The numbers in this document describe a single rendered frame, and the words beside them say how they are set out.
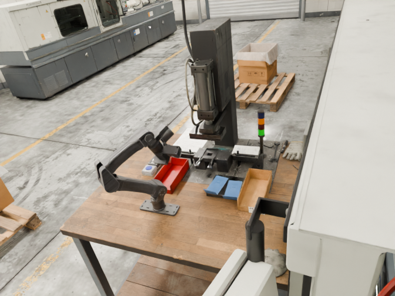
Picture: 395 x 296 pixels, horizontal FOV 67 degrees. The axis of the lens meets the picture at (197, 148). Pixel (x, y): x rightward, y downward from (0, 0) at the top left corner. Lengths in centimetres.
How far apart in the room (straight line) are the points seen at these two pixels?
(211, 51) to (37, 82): 520
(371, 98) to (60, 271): 253
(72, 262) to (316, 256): 253
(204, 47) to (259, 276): 117
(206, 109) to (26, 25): 517
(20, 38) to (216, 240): 548
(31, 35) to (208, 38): 517
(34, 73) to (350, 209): 621
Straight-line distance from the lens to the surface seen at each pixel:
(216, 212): 147
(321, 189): 38
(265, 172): 160
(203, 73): 147
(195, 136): 163
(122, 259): 262
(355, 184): 40
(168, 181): 170
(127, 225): 152
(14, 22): 627
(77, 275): 268
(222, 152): 172
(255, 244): 55
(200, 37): 152
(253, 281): 56
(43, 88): 646
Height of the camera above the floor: 193
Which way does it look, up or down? 32 degrees down
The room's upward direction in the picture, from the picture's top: 9 degrees counter-clockwise
